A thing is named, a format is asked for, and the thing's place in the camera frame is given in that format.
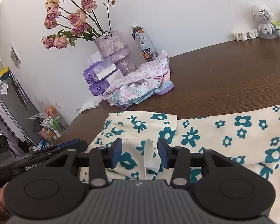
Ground yellow white box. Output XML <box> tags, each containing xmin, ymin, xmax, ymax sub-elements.
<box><xmin>0</xmin><ymin>56</ymin><xmax>12</xmax><ymax>83</ymax></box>

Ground grey refrigerator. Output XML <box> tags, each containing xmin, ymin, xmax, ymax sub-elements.
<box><xmin>0</xmin><ymin>75</ymin><xmax>41</xmax><ymax>147</ymax></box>

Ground white robot-shaped speaker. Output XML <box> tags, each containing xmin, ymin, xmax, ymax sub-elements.
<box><xmin>252</xmin><ymin>3</ymin><xmax>277</xmax><ymax>39</ymax></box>

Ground wall paper holder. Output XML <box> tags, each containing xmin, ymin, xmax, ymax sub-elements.
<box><xmin>10</xmin><ymin>43</ymin><xmax>22</xmax><ymax>69</ymax></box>

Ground cream dress with teal flowers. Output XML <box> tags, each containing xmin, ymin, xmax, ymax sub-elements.
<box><xmin>80</xmin><ymin>103</ymin><xmax>280</xmax><ymax>224</ymax></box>

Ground plastic tea bottle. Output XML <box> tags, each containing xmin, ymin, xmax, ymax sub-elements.
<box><xmin>131</xmin><ymin>23</ymin><xmax>159</xmax><ymax>62</ymax></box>

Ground purple tissue pack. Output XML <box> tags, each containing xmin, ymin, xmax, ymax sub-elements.
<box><xmin>83</xmin><ymin>51</ymin><xmax>117</xmax><ymax>83</ymax></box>
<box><xmin>89</xmin><ymin>69</ymin><xmax>124</xmax><ymax>96</ymax></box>

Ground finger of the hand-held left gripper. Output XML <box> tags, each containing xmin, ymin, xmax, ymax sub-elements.
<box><xmin>25</xmin><ymin>147</ymin><xmax>70</xmax><ymax>161</ymax></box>
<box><xmin>54</xmin><ymin>139</ymin><xmax>88</xmax><ymax>154</ymax></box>

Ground wire rack with small items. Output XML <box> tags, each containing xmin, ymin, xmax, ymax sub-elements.
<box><xmin>23</xmin><ymin>96</ymin><xmax>68</xmax><ymax>145</ymax></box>

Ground crumpled white tissue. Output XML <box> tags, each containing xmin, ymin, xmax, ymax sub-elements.
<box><xmin>77</xmin><ymin>96</ymin><xmax>103</xmax><ymax>113</ymax></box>

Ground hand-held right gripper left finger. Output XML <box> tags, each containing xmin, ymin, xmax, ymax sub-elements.
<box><xmin>47</xmin><ymin>138</ymin><xmax>123</xmax><ymax>188</ymax></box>

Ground dried rose bouquet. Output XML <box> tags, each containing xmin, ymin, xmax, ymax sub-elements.
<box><xmin>40</xmin><ymin>0</ymin><xmax>117</xmax><ymax>50</ymax></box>

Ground white plastic clips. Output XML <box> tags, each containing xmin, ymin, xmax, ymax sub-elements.
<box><xmin>233</xmin><ymin>29</ymin><xmax>259</xmax><ymax>41</ymax></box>

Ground pink floral garment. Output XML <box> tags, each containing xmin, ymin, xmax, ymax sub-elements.
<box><xmin>102</xmin><ymin>50</ymin><xmax>170</xmax><ymax>106</ymax></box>

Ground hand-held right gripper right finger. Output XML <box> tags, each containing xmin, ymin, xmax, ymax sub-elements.
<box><xmin>157</xmin><ymin>138</ymin><xmax>234</xmax><ymax>188</ymax></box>

